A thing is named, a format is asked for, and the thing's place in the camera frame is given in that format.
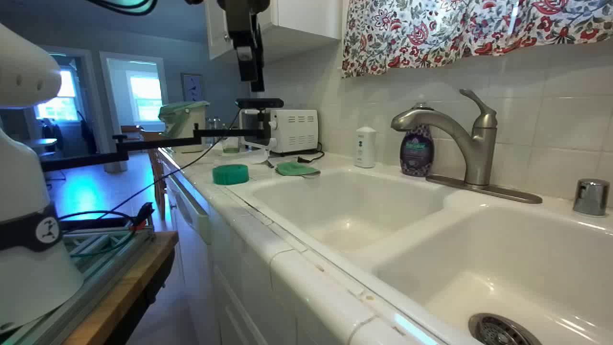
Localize black cable bundle with clamp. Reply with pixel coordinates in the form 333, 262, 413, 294
57, 200, 156, 237

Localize black camera boom pole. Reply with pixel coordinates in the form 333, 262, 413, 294
40, 128, 271, 172

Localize green and white kitchen appliance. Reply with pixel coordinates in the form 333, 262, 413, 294
156, 99, 212, 139

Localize white double sink basin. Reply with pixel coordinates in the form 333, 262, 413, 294
241, 166, 613, 345

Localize floral patterned curtain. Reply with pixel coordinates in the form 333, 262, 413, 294
338, 0, 613, 80

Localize bright window with white frame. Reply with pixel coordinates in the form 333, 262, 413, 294
97, 49, 168, 133

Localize white toaster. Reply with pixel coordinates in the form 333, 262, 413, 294
239, 107, 321, 154

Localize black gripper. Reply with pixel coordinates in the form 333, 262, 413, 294
214, 0, 271, 93

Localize small metal cup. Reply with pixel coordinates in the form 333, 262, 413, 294
570, 176, 610, 218

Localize grey wall picture frame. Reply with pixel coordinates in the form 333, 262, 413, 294
179, 70, 206, 105

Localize doorway with bright window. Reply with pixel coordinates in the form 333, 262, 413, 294
34, 45, 97, 158

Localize green round lid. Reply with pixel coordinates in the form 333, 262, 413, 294
210, 162, 250, 187

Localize metal sink drain strainer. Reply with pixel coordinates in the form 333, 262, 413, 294
465, 310, 543, 345

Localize white soap dispenser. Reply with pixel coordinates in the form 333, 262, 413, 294
352, 124, 379, 170

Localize thin black camera cable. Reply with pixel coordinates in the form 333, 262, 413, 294
57, 133, 225, 222

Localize purple dish soap bottle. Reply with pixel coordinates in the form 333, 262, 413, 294
398, 124, 436, 177

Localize white wall cabinet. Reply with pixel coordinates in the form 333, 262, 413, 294
202, 0, 344, 64

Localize silver faucet spout with base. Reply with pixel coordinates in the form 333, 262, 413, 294
388, 103, 543, 204

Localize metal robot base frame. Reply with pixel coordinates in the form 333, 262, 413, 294
0, 227, 156, 345

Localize silver tap lever handle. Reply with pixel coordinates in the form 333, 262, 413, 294
457, 87, 499, 130

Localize green flat lid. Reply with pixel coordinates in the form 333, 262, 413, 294
273, 160, 323, 179

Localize wooden table board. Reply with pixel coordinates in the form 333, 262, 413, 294
61, 229, 179, 345

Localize white lower kitchen cabinets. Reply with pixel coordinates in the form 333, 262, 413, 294
156, 149, 350, 345

